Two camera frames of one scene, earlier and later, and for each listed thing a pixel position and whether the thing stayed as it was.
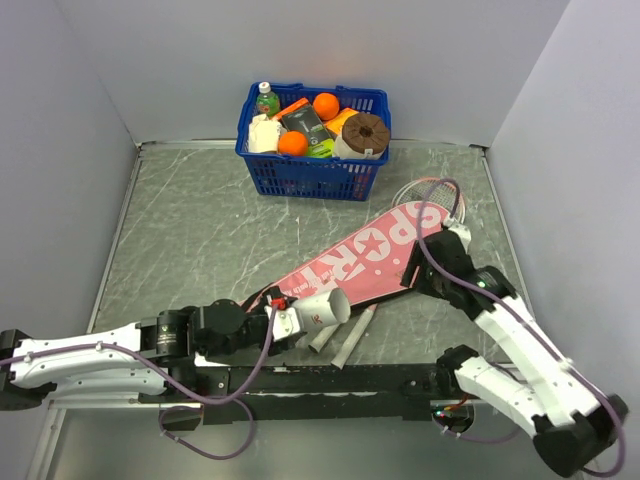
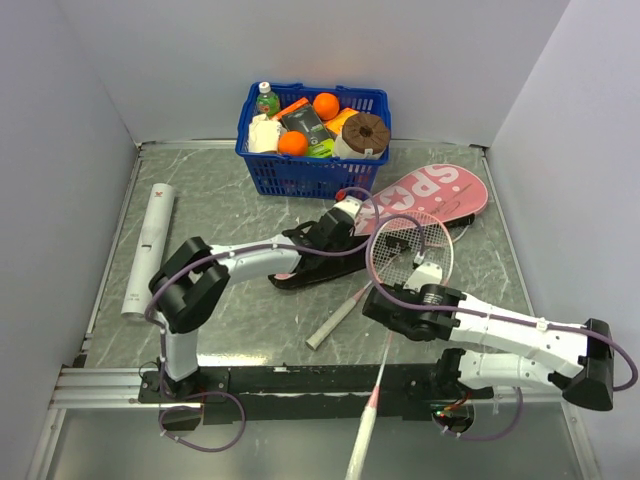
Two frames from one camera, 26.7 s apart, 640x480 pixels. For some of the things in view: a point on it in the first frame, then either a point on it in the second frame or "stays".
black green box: (306, 120) stays
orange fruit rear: (326, 106) stays
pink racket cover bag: (368, 266) to (445, 194)
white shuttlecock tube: (320, 308) to (144, 271)
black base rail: (298, 394) stays
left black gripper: (271, 292) to (344, 241)
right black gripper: (416, 259) to (399, 289)
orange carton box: (298, 104) stays
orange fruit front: (292, 143) stays
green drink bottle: (267, 102) stays
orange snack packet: (337, 124) stays
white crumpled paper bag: (263, 134) stays
